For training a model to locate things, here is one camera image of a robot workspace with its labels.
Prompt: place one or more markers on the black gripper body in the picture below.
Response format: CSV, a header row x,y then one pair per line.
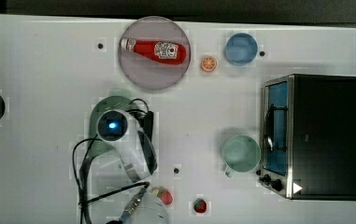
x,y
146,121

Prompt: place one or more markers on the green plastic strainer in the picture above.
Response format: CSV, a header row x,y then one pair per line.
x,y
109,103

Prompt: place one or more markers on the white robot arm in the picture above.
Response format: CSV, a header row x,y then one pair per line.
x,y
124,160

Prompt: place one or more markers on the grey round plate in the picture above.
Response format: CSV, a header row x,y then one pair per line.
x,y
144,73

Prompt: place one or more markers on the red ketchup bottle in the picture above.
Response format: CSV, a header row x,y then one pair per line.
x,y
155,50

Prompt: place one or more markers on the orange slice toy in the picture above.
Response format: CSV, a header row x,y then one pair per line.
x,y
208,64

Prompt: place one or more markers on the green mug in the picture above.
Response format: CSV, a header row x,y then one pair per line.
x,y
241,154

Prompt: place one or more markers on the small red strawberry toy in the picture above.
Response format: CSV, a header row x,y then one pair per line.
x,y
200,206

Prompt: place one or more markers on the blue bowl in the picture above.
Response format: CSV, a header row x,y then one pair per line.
x,y
241,49

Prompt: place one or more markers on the black toaster oven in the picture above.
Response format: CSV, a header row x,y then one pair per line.
x,y
308,137

